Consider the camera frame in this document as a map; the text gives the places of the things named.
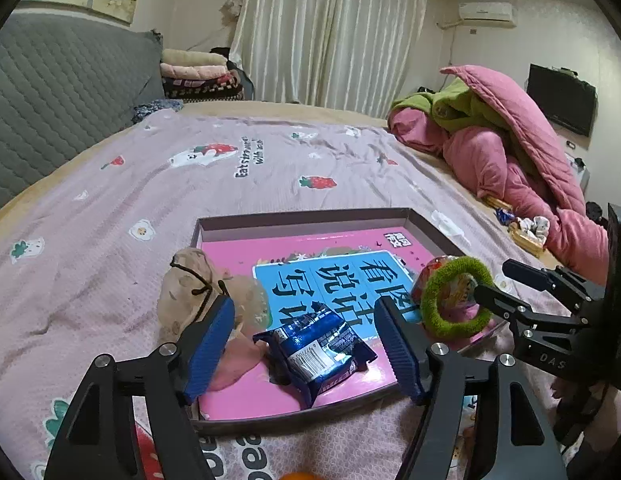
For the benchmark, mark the green garment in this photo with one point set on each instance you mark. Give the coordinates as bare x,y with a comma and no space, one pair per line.
454,108

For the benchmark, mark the snack pile on bed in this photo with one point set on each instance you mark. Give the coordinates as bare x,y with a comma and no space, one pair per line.
530,234

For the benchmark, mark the grey shallow cardboard tray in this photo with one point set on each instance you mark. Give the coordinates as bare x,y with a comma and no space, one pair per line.
320,319

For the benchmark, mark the black wall television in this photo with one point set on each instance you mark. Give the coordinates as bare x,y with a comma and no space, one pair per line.
563,98

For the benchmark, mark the orange mandarin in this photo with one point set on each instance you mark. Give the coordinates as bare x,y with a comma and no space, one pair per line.
300,475

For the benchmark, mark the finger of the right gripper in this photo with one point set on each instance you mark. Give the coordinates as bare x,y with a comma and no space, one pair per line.
510,308
565,285

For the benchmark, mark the pink strawberry bear blanket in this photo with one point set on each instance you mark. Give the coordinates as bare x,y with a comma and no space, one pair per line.
81,270

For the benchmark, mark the red surprise egg toy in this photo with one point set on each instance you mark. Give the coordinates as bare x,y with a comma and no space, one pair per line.
465,439

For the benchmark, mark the blue surprise egg toy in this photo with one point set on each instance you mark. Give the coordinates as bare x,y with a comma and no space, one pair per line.
455,298

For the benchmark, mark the grey quilted headboard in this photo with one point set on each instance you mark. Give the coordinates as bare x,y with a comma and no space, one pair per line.
66,84

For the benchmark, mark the beige organza drawstring pouch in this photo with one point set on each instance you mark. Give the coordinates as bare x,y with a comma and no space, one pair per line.
189,289

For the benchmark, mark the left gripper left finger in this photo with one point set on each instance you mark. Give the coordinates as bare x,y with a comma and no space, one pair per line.
201,347

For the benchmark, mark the white air conditioner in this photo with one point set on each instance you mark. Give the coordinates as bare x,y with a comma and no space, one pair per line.
484,13

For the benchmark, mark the stack of folded blankets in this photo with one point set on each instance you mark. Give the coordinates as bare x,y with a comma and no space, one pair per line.
196,76

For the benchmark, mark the pink quilted duvet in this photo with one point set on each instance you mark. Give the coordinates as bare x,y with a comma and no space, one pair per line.
524,166

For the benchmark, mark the person's right hand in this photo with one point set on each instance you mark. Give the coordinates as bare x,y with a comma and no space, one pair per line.
563,390

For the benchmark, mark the pink and blue book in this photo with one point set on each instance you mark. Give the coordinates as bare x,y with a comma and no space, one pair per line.
315,319

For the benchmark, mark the blue snack packet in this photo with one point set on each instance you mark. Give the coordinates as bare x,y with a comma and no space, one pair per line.
317,351

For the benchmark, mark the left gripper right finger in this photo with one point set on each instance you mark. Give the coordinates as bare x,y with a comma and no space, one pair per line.
406,345

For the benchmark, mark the white striped curtain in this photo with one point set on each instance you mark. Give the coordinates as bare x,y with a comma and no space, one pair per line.
341,54

